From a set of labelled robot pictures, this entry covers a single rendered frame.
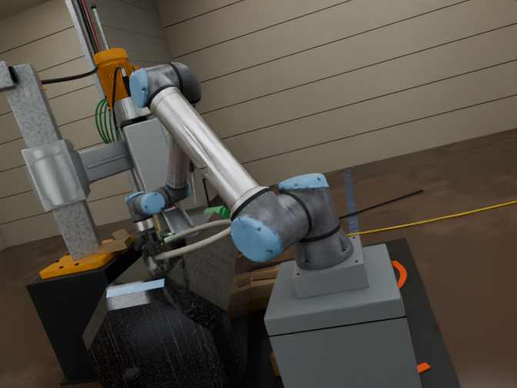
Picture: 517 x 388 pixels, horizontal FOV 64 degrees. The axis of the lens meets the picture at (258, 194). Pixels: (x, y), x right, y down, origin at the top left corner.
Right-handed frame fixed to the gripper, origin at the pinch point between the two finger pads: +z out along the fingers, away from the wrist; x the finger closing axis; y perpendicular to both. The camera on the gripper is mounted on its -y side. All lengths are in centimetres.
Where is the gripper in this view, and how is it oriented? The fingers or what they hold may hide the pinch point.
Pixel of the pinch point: (158, 270)
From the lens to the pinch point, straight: 199.5
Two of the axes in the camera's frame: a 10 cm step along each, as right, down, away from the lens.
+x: 6.2, -3.0, 7.3
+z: 2.9, 9.5, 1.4
